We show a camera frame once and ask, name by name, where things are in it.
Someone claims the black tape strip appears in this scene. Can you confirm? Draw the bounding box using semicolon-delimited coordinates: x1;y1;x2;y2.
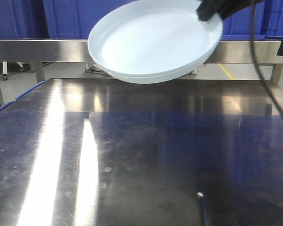
276;40;283;56

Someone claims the stainless steel shelf rail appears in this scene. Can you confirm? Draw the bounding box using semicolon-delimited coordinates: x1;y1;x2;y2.
0;39;283;65

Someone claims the right blue plastic crate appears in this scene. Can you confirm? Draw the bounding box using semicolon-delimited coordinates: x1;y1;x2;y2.
221;1;265;41

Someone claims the blue plastic crate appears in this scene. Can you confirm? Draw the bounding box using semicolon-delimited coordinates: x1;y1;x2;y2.
221;1;265;41
0;0;49;40
43;0;130;40

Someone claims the middle blue plastic crate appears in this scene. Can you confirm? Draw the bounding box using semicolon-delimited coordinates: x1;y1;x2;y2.
43;0;130;40

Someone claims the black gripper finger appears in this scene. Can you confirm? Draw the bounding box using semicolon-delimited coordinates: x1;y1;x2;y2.
197;0;263;21

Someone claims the pale blue plate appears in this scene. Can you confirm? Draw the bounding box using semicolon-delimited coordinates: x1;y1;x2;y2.
91;50;214;84
88;0;223;77

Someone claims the far right blue crate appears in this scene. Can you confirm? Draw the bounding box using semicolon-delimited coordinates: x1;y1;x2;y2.
262;0;283;39

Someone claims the left blue plastic crate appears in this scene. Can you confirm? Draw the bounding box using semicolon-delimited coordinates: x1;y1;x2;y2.
0;0;49;40

